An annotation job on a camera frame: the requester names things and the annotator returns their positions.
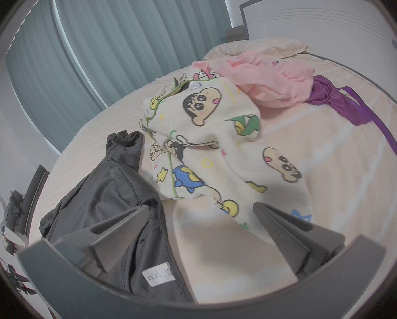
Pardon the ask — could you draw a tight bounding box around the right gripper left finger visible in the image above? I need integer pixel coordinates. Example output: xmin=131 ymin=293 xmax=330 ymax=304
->
xmin=55 ymin=205 xmax=151 ymax=276

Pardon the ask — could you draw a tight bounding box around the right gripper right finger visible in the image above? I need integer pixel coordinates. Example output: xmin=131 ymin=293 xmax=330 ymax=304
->
xmin=253 ymin=202 xmax=347 ymax=276

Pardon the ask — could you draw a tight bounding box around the black T-shirt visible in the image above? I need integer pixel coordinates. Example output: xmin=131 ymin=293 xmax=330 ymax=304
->
xmin=39 ymin=131 xmax=199 ymax=303

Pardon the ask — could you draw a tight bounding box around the bed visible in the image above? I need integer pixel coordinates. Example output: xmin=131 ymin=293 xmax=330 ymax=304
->
xmin=39 ymin=0 xmax=397 ymax=305

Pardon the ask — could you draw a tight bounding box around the white printed pyjama top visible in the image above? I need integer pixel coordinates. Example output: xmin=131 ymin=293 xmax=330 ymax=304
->
xmin=139 ymin=73 xmax=313 ymax=245

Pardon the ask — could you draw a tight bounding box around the purple garment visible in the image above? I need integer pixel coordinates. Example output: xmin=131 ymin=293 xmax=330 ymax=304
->
xmin=306 ymin=75 xmax=397 ymax=156

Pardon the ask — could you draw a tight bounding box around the pink garment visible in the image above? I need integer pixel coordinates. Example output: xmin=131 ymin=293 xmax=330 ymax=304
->
xmin=192 ymin=50 xmax=315 ymax=109

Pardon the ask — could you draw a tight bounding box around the blue-green curtain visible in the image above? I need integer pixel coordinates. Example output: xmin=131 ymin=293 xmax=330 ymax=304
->
xmin=52 ymin=0 xmax=234 ymax=107
xmin=4 ymin=0 xmax=106 ymax=154

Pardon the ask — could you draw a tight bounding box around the cream pillow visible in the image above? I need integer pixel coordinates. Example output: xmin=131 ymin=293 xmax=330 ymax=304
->
xmin=203 ymin=38 xmax=310 ymax=60

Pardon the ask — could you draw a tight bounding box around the grey bedside table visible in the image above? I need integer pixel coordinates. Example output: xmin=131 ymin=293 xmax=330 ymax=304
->
xmin=220 ymin=25 xmax=249 ymax=44

